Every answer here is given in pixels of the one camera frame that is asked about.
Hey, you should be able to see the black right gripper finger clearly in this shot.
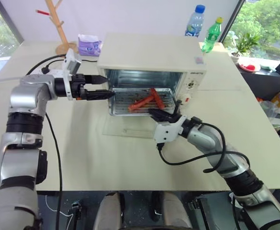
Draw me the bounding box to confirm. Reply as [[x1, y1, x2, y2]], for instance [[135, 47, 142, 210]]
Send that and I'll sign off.
[[150, 113, 169, 122], [147, 108, 172, 116]]

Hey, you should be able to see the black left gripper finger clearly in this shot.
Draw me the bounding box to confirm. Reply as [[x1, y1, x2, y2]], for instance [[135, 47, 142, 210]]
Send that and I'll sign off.
[[84, 75, 108, 85], [85, 90, 116, 101]]

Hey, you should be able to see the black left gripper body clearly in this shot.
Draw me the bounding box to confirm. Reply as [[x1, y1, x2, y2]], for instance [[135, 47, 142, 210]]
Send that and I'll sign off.
[[70, 73, 87, 101]]

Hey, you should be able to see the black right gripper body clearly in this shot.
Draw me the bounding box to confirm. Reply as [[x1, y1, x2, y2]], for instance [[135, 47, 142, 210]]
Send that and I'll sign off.
[[156, 112, 182, 124]]

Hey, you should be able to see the metal baking tray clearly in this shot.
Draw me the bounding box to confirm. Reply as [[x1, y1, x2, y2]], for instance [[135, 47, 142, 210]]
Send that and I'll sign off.
[[108, 87, 179, 117]]

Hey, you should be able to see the glass toaster oven door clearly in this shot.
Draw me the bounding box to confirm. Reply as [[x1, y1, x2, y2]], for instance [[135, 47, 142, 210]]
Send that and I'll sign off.
[[102, 114, 160, 140]]

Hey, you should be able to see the red sausage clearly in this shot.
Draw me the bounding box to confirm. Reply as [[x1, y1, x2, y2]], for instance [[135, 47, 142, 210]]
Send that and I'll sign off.
[[128, 95, 155, 112], [150, 88, 166, 110]]

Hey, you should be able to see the cream toaster oven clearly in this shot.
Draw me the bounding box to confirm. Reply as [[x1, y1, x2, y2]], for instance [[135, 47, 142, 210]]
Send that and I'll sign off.
[[97, 33, 207, 118]]

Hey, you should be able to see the white power strip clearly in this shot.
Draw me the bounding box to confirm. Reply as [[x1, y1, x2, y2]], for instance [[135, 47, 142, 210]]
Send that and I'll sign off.
[[33, 68, 67, 78]]

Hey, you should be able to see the purple tissue pack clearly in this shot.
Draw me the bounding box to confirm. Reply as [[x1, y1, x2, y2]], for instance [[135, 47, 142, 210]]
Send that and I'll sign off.
[[77, 34, 103, 57]]

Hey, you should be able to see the wooden tree stand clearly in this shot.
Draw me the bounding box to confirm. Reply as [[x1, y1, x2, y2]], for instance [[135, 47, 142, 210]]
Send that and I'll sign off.
[[44, 0, 79, 55]]

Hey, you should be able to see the green soda bottle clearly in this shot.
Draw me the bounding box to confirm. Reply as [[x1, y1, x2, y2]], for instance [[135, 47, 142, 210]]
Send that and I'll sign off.
[[201, 16, 224, 54]]

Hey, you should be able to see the red dish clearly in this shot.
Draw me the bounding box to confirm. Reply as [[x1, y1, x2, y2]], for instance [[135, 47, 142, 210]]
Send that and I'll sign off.
[[237, 61, 261, 72]]

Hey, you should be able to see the grey rounded shape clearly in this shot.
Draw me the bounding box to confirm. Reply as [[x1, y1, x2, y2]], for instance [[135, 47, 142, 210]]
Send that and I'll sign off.
[[158, 191, 193, 230], [92, 191, 126, 230]]

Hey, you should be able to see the blue-capped water bottle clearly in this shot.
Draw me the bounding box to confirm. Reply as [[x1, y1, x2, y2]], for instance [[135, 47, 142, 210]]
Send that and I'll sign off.
[[184, 4, 206, 38]]

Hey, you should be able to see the clear plastic bag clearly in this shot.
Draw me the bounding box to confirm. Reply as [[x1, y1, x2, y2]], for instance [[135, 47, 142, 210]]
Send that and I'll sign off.
[[259, 99, 280, 131]]

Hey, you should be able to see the green potted plant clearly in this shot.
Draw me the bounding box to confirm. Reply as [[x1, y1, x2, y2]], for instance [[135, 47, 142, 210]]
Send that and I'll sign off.
[[227, 30, 261, 63]]

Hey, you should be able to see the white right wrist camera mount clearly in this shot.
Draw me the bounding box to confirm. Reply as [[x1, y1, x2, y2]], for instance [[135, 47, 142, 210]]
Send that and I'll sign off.
[[153, 115, 186, 144]]

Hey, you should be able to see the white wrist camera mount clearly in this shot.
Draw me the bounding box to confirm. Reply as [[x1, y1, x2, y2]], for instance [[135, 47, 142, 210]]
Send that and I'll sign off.
[[62, 49, 82, 101], [153, 115, 186, 144]]

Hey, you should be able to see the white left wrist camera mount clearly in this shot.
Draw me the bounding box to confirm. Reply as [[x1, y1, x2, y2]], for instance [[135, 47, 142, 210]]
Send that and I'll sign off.
[[62, 49, 82, 101]]

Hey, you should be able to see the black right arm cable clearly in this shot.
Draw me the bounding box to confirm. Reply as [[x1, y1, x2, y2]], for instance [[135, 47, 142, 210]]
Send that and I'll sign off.
[[156, 116, 251, 173]]

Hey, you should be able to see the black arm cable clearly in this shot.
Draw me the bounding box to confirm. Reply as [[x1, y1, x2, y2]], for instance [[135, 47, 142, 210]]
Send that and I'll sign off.
[[26, 54, 67, 192], [156, 116, 251, 173]]

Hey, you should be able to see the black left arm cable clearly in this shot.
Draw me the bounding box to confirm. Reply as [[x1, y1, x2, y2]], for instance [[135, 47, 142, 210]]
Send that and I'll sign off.
[[26, 54, 67, 192]]

